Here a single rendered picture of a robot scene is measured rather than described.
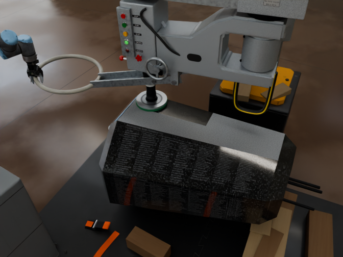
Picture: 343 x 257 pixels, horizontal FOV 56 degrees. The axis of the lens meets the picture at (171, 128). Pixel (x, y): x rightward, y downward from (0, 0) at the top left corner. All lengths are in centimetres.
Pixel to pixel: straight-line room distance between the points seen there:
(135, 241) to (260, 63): 144
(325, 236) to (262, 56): 141
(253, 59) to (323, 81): 264
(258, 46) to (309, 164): 170
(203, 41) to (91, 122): 202
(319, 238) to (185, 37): 165
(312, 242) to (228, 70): 136
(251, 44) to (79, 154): 203
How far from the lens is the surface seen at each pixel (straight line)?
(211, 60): 179
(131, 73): 224
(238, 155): 191
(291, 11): 159
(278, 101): 246
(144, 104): 218
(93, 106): 370
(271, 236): 231
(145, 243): 235
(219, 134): 199
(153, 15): 179
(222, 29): 170
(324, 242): 256
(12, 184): 193
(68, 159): 316
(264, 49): 171
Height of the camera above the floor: 219
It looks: 42 degrees down
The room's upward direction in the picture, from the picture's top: 1 degrees counter-clockwise
